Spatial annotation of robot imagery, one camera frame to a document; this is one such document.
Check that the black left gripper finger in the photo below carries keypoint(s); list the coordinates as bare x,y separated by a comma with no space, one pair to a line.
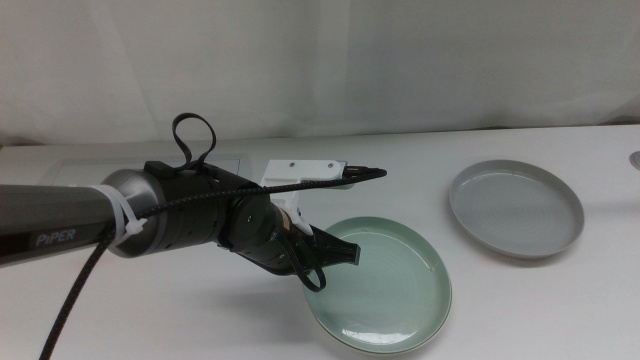
340,251

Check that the pale green shallow bowl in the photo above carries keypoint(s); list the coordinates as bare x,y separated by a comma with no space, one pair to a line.
395,290

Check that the grey shallow bowl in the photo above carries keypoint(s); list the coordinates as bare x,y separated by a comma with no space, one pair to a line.
517,210

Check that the white zip tie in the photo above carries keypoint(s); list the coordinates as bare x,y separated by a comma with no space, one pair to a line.
122,215

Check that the white curtain backdrop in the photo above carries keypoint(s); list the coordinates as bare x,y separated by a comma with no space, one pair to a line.
350,60

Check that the round grey table grommet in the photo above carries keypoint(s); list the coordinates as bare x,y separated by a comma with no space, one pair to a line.
636,161

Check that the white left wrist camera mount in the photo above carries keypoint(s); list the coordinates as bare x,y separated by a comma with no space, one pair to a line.
300,172

